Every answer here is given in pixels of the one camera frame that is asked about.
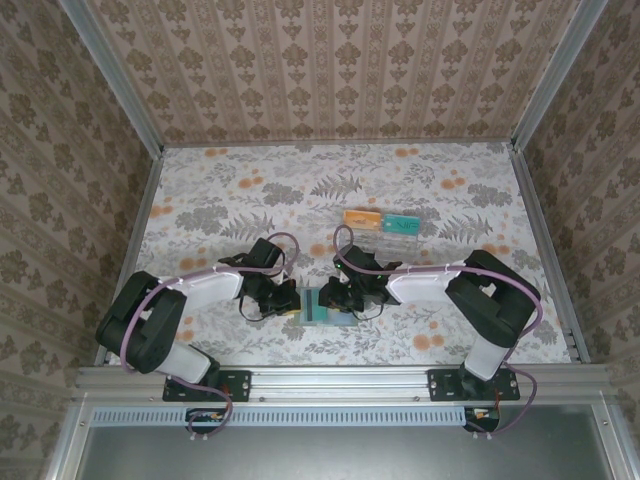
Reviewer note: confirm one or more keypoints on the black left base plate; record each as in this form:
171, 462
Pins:
235, 385

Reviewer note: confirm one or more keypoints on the clear acrylic card organizer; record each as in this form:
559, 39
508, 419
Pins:
400, 245

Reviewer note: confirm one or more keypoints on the grey metal sheet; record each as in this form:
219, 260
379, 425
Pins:
340, 455

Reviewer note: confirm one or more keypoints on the aluminium back rail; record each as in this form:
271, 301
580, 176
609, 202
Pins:
340, 143

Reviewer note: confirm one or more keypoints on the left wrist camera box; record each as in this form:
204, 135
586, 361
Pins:
266, 252

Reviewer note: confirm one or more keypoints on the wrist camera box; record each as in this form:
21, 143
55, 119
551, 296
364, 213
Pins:
357, 259
266, 252

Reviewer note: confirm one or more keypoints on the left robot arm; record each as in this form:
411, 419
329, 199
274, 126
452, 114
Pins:
210, 285

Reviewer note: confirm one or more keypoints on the teal card with black stripe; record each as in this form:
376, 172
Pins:
321, 305

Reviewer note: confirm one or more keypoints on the teal VIP credit card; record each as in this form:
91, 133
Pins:
402, 226

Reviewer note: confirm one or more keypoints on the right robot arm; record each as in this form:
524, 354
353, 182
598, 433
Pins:
420, 290

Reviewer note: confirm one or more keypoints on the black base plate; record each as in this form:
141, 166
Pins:
235, 385
442, 385

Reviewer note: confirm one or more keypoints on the orange credit card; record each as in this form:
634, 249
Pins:
357, 222

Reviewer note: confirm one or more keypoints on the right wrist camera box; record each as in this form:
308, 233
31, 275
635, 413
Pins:
357, 259

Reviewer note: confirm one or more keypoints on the aluminium corner post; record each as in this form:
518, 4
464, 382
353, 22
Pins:
115, 80
555, 75

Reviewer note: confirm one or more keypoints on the black electronics connector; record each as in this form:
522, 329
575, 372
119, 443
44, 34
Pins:
482, 422
205, 422

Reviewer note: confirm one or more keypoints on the aluminium side rail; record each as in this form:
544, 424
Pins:
145, 205
535, 215

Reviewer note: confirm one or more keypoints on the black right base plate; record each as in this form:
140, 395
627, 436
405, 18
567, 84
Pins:
442, 385

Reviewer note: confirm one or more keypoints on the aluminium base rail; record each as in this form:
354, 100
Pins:
340, 382

